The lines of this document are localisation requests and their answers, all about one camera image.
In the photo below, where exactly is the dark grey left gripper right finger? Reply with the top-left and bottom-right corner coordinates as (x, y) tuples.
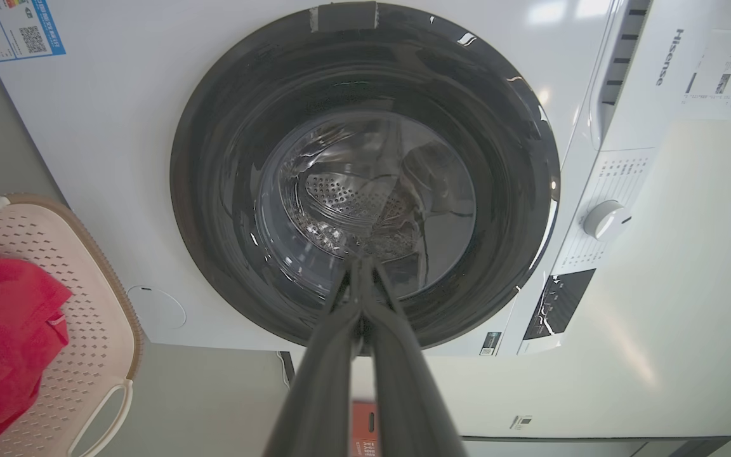
(362, 257), (469, 457)

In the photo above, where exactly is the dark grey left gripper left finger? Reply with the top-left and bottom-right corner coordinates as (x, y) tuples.
(263, 257), (364, 457)

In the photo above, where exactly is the cream perforated laundry basket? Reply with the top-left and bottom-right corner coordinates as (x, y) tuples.
(0, 194), (145, 457)

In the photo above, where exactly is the red cardboard box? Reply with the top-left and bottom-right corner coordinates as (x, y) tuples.
(350, 401), (379, 457)

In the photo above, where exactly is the black washer display panel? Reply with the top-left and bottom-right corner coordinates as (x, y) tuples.
(523, 268), (596, 341)

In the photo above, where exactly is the round washer filter cover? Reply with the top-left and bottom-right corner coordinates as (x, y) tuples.
(126, 286), (187, 329)

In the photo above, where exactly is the dark round washer door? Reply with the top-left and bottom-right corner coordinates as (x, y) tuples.
(169, 1), (562, 350)

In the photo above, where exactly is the white washer control knob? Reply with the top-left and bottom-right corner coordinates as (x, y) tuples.
(583, 200), (633, 241)

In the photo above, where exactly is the white front-load washing machine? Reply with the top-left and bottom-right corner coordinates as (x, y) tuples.
(0, 0), (731, 357)

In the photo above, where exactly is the red garment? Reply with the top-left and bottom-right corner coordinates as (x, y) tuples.
(0, 236), (73, 457)

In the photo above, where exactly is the white Hisense detergent drawer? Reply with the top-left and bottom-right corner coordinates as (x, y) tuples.
(591, 0), (731, 153)

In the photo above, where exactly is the white paper instruction sheet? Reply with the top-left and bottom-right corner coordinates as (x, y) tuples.
(680, 29), (731, 123)

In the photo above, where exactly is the blue energy label sticker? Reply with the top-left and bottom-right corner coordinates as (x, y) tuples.
(0, 0), (67, 63)

